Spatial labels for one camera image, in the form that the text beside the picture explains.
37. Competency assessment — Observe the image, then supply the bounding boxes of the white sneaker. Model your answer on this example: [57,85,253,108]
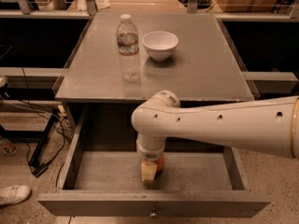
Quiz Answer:
[0,185,31,206]

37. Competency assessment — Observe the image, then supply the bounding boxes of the black table leg stand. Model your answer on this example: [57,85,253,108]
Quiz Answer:
[28,109,59,177]

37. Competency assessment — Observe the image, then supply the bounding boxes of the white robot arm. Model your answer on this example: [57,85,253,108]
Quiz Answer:
[131,91,299,185]

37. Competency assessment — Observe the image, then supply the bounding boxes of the orange fruit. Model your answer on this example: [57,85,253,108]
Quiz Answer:
[155,156,164,173]

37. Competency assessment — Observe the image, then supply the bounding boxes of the white ceramic bowl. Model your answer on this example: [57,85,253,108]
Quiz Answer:
[142,31,178,61]

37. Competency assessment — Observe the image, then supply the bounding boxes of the small metal drawer knob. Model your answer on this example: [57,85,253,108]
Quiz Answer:
[149,206,157,218]

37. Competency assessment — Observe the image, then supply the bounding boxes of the clear plastic water bottle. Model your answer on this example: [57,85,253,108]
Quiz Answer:
[116,14,140,82]

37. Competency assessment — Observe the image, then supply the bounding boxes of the open grey top drawer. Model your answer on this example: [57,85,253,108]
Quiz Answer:
[36,105,272,218]

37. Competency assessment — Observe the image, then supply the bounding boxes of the black cable bundle on shelf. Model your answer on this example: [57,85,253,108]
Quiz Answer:
[172,0,215,10]

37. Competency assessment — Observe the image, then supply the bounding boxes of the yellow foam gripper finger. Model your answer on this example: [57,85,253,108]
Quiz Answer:
[141,161,158,186]

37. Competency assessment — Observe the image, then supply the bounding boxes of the black floor cables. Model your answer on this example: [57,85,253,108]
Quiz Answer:
[0,67,74,189]

